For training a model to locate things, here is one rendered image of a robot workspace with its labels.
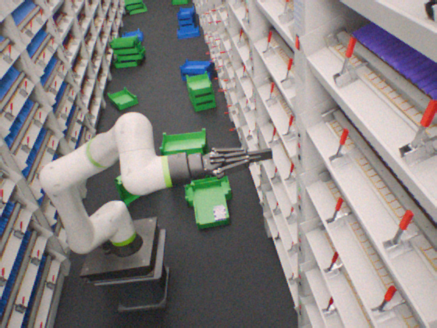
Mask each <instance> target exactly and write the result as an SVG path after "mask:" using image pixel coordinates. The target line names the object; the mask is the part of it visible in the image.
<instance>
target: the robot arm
mask: <svg viewBox="0 0 437 328"><path fill-rule="evenodd" d="M269 159H272V149H271V148H266V149H258V150H254V151H251V152H248V151H247V149H245V150H244V148H226V149H217V148H213V149H212V152H211V153H210V154H207V155H202V154H201V153H196V154H192V155H189V157H188V156H187V153H186V152H183V153H177V154H175V155H164V156H157V155H156V154H155V147H154V140H153V131H152V127H151V122H150V121H149V120H148V118H147V117H144V116H143V115H141V114H140V113H138V112H128V113H126V114H125V115H123V116H121V117H119V119H118V121H117V122H116V124H115V125H114V126H113V127H112V129H111V130H108V131H106V132H105V133H102V134H99V135H98V136H96V137H93V139H91V140H89V141H88V142H87V143H85V144H83V145H82V146H80V148H78V149H76V150H75V151H73V152H71V153H69V154H68V155H65V156H63V157H61V158H60V159H57V160H55V161H54V162H50V163H48V164H47V165H46V166H45V167H44V168H43V169H42V170H41V174H40V183H41V187H42V188H43V189H44V191H45V192H46V193H47V195H48V197H49V198H50V199H51V200H52V202H53V203H54V206H55V207H56V209H57V211H58V213H59V215H60V219H61V220H62V223H63V226H64V227H65V230H66V239H67V243H68V245H69V247H70V248H71V249H72V250H73V252H76V253H79V254H86V253H88V252H92V251H93V250H94V249H95V248H97V247H100V248H101V249H104V253H105V255H110V254H111V253H112V252H113V253H114V254H115V255H116V256H118V257H120V258H125V257H129V256H131V255H133V254H135V253H136V252H137V251H139V250H140V248H141V247H142V245H143V243H144V241H143V238H142V236H141V235H139V234H138V233H137V232H136V227H135V226H134V224H133V220H132V218H131V215H130V214H129V211H128V209H127V207H126V206H125V203H123V202H122V201H111V202H108V203H106V205H104V206H102V207H100V209H99V210H98V211H96V213H94V214H93V215H92V216H90V217H88V215H87V211H86V209H85V207H84V205H83V202H82V199H81V196H80V189H79V185H80V183H81V182H82V181H85V180H86V179H87V178H88V177H90V176H93V175H95V174H97V173H99V172H101V171H102V170H105V169H107V168H109V167H110V166H112V165H114V164H115V163H116V162H118V161H120V169H121V179H122V182H123V186H124V187H125V188H126V189H127V190H128V191H129V192H130V193H131V194H135V195H146V194H150V193H153V192H155V191H158V190H161V189H164V188H168V187H179V186H184V187H187V185H188V184H191V183H192V180H191V179H194V180H201V179H204V178H205V177H206V175H214V174H215V175H216V176H217V179H218V180H221V179H222V178H223V177H224V176H227V175H229V174H234V173H238V172H239V171H242V170H245V169H248V168H249V167H250V163H251V162H260V161H265V160H269Z"/></svg>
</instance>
